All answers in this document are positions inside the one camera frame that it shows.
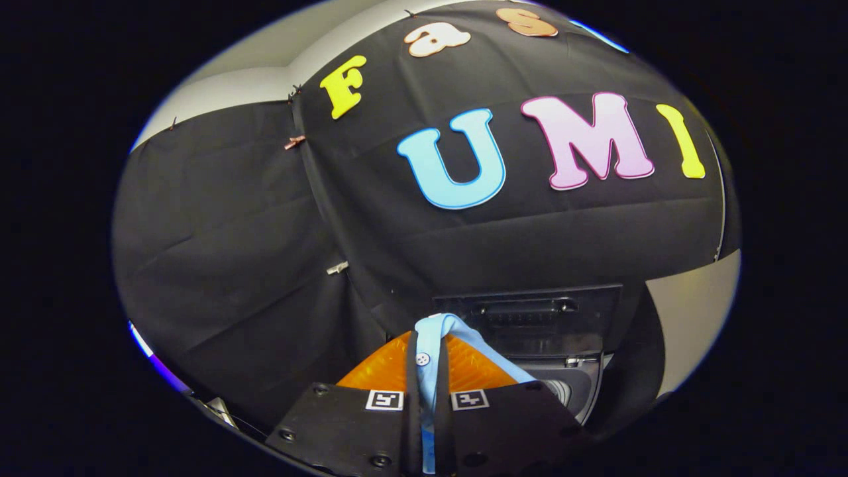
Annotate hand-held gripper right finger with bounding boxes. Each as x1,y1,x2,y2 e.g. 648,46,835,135
436,334,594,475

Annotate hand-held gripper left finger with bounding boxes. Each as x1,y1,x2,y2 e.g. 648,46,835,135
265,331,423,475

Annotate light blue shirt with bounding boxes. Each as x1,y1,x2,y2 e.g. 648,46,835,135
414,313,536,475

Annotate black washing machine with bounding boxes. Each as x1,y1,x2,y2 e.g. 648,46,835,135
507,351,607,426

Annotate black backdrop cloth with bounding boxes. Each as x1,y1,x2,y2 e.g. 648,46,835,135
111,0,741,458

